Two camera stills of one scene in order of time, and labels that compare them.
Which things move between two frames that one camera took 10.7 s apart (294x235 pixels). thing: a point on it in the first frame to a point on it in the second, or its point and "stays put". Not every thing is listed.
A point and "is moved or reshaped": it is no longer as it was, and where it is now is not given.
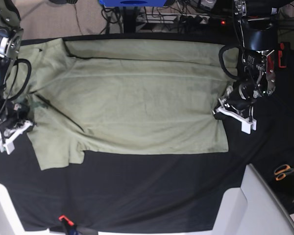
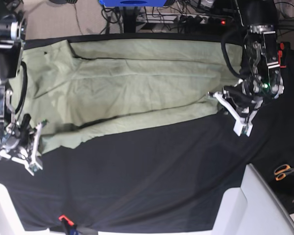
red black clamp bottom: (68, 224) stays put
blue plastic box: (111, 3) stays put
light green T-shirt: (123, 95) is moved or reshaped
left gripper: (7, 114) to (16, 137)
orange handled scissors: (281, 171) stays put
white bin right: (254, 209) stays put
